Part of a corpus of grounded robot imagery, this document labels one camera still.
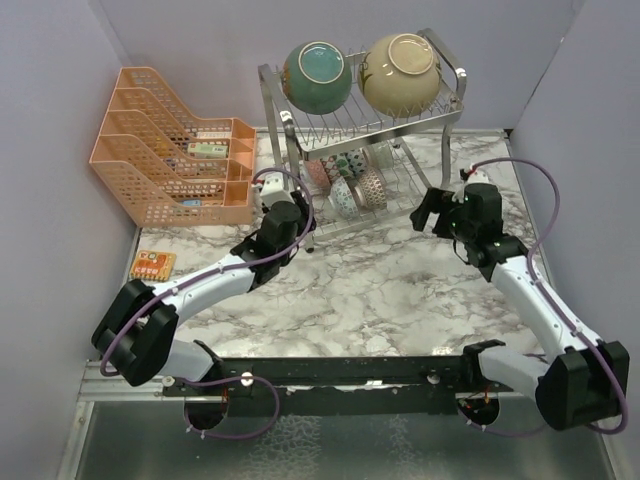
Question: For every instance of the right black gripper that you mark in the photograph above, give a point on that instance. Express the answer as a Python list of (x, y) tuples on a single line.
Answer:
[(447, 204)]

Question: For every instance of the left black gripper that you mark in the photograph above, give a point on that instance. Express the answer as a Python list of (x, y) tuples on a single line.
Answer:
[(305, 214)]

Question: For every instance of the steel two-tier dish rack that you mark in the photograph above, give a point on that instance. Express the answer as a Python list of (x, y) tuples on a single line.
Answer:
[(297, 137)]

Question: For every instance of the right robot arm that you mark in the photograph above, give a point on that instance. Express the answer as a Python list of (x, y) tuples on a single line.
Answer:
[(583, 379)]

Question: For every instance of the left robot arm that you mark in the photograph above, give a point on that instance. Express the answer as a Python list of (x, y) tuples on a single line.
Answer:
[(136, 336)]

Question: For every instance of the pink patterned small bowl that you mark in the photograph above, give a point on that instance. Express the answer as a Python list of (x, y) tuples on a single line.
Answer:
[(317, 174)]

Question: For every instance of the dark red patterned bowl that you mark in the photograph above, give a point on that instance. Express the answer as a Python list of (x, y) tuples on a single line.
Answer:
[(331, 168)]

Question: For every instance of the green patterned small bowl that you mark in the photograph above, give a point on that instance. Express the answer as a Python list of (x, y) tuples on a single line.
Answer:
[(343, 165)]

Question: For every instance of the blue dotted small bowl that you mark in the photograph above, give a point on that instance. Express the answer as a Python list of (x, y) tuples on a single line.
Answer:
[(357, 161)]

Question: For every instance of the green white box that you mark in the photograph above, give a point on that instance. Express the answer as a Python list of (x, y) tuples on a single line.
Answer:
[(207, 150)]

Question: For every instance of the orange plastic file organizer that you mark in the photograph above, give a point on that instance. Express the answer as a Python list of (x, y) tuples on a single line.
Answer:
[(140, 155)]

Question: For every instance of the large cream ceramic bowl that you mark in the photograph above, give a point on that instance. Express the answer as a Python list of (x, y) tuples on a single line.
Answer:
[(399, 75)]

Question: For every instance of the orange snack packet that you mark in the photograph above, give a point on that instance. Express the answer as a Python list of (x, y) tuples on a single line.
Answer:
[(152, 265)]

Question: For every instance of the large teal ceramic bowl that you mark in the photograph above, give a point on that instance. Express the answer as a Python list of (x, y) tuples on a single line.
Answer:
[(316, 78)]

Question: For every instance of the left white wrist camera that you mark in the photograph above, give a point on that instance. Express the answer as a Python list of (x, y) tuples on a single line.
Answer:
[(271, 190)]

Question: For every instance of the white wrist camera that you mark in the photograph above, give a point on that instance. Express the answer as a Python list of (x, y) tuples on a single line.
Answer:
[(271, 190), (471, 176)]

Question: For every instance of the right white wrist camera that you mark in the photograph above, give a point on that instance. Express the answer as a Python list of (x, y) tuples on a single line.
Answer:
[(471, 176)]

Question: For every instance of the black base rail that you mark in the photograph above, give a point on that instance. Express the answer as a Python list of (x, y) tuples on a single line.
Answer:
[(332, 386)]

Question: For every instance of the aluminium frame rail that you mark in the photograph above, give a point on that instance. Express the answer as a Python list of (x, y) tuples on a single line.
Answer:
[(94, 387)]

